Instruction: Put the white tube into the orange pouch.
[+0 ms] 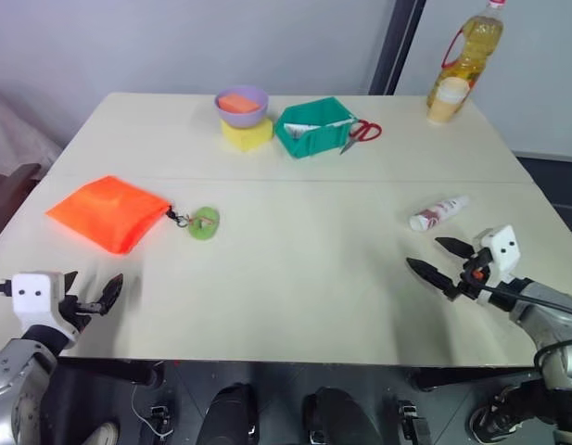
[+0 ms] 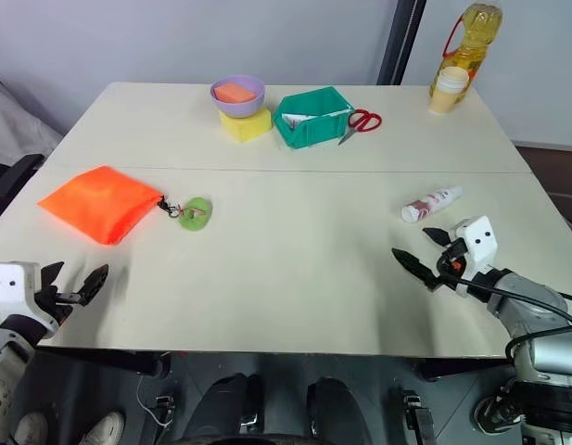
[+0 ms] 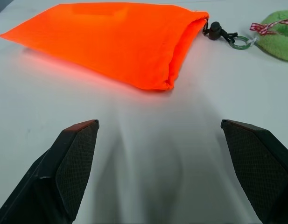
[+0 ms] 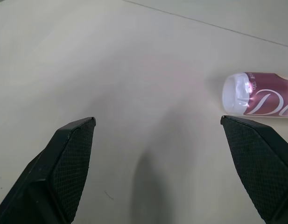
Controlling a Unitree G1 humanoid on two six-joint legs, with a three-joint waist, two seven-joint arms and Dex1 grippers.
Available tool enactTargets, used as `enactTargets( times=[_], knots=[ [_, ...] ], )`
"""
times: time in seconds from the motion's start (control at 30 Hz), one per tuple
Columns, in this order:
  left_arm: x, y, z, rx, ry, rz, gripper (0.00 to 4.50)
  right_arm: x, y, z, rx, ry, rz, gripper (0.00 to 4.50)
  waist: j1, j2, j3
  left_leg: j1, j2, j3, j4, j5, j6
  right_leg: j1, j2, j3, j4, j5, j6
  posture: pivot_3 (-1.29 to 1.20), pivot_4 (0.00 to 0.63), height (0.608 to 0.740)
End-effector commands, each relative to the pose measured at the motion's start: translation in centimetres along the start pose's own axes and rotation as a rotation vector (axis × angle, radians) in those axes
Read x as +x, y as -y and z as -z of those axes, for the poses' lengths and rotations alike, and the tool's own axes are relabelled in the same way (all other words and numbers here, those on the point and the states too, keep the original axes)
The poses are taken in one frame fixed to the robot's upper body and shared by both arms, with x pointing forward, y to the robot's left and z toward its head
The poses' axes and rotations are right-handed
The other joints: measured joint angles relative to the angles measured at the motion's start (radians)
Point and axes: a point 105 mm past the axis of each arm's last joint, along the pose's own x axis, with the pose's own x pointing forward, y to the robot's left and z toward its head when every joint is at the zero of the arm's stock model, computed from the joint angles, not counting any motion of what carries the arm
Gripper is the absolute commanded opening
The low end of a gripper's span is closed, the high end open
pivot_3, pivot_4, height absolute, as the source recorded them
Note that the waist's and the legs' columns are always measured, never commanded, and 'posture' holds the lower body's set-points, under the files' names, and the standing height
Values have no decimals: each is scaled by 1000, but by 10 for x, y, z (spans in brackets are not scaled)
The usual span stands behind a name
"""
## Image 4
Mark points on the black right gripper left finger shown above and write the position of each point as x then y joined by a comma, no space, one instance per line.
52,172

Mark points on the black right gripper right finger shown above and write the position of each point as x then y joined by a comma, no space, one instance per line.
262,163

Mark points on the maroon and white bottle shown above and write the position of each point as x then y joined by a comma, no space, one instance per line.
255,95

